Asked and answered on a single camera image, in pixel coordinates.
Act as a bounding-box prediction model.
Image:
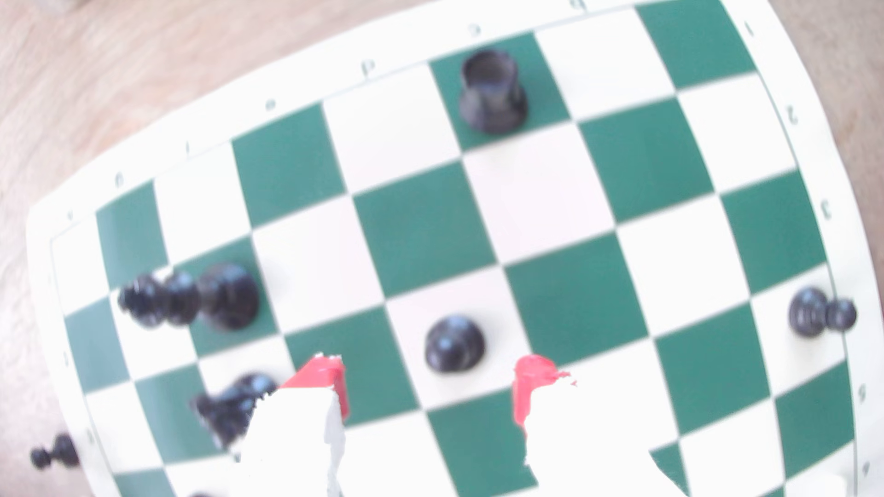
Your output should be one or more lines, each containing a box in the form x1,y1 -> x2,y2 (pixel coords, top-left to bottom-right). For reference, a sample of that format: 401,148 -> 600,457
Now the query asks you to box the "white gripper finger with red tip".
231,353 -> 349,497
512,355 -> 692,497

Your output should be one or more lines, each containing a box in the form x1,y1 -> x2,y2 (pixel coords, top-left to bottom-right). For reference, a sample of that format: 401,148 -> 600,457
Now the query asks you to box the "black rook chess piece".
459,50 -> 529,135

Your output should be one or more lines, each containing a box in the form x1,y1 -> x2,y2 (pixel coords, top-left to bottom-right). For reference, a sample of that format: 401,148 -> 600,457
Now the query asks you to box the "black queen chess piece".
117,262 -> 261,332

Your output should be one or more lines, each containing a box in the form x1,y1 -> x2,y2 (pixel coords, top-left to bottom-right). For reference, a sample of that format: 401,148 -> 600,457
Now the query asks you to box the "black pawn chess piece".
789,287 -> 859,339
424,315 -> 486,374
29,433 -> 81,472

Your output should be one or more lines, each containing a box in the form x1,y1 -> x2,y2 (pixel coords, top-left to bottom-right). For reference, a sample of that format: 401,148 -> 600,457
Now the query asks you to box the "green and cream chess mat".
25,0 -> 874,497

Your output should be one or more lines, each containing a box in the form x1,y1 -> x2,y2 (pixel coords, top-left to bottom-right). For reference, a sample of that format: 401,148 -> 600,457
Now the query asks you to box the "black rook row f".
191,373 -> 279,450

